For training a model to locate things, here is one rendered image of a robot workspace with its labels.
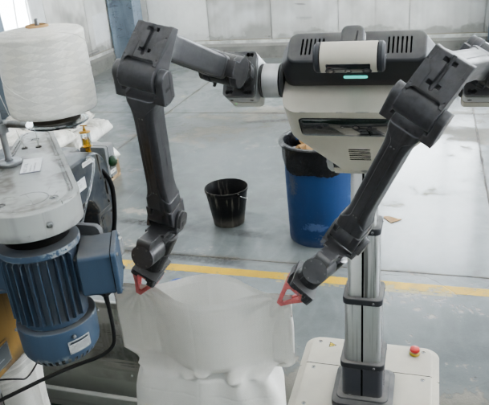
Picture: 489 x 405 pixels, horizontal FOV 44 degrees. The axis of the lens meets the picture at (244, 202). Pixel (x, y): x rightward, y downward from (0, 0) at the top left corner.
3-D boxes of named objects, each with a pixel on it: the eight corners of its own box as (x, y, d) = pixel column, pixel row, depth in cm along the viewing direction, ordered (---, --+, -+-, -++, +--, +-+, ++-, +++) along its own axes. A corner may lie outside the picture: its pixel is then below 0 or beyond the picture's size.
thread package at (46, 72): (114, 104, 123) (99, 15, 116) (71, 129, 108) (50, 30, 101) (42, 104, 128) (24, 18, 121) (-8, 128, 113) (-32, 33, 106)
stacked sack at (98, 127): (118, 131, 508) (116, 114, 503) (76, 160, 450) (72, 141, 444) (72, 131, 521) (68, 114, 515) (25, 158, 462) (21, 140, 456)
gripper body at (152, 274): (128, 273, 146) (139, 251, 142) (147, 253, 155) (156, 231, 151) (152, 287, 146) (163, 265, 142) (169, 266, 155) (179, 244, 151)
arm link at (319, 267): (372, 239, 133) (340, 214, 135) (356, 252, 123) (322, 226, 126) (343, 279, 138) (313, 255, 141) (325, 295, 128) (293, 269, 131)
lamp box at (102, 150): (117, 173, 167) (112, 141, 163) (110, 179, 163) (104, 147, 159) (93, 172, 169) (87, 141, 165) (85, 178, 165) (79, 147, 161)
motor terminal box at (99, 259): (128, 278, 125) (119, 227, 120) (127, 305, 115) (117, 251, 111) (87, 284, 124) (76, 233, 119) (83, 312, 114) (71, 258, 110)
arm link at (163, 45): (173, 19, 109) (124, 8, 112) (155, 94, 111) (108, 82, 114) (251, 59, 151) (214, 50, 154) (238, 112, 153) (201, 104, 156)
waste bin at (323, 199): (363, 218, 409) (363, 124, 382) (353, 255, 364) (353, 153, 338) (292, 214, 422) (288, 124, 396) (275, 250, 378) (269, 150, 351)
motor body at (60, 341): (116, 329, 127) (94, 221, 117) (78, 377, 114) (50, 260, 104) (52, 321, 132) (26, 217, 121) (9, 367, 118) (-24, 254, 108)
